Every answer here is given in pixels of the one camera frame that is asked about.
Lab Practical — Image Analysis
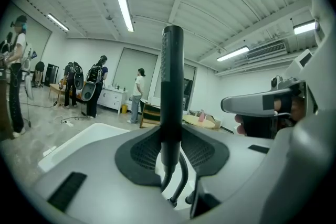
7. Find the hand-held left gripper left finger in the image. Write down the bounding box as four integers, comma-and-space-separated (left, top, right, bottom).
30, 124, 191, 224

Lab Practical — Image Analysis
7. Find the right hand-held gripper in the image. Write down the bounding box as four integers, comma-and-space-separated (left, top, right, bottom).
220, 49, 318, 140

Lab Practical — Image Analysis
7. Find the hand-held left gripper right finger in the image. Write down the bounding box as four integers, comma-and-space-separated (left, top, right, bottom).
181, 125, 274, 224

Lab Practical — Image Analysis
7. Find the white bathtub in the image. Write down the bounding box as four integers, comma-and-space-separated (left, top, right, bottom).
38, 122, 200, 212

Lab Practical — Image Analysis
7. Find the person's right hand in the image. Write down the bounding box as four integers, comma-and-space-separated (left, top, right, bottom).
234, 113, 248, 136

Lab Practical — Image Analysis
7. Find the round light wooden table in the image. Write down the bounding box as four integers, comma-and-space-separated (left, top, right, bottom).
182, 114, 216, 129

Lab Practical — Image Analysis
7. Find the ceiling tube light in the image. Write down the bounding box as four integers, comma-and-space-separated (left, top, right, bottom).
216, 46, 250, 62
47, 13, 70, 32
292, 19, 317, 36
117, 0, 135, 33

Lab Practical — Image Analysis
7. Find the ceiling air conditioner unit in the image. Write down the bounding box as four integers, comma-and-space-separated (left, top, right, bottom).
245, 39, 290, 61

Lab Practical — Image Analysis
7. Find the white vanity cabinet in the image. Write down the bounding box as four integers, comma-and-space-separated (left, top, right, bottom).
97, 87, 129, 115

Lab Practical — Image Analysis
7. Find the person's cream jacket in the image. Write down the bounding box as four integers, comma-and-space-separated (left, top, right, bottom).
274, 0, 336, 224

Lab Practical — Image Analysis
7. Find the low light wooden table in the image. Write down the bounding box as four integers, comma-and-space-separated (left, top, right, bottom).
48, 83, 79, 106

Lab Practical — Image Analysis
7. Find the tall black cabinet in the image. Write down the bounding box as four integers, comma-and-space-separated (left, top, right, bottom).
44, 63, 59, 87

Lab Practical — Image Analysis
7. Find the grey roller blind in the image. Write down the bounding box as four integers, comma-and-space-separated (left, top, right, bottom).
112, 47, 159, 104

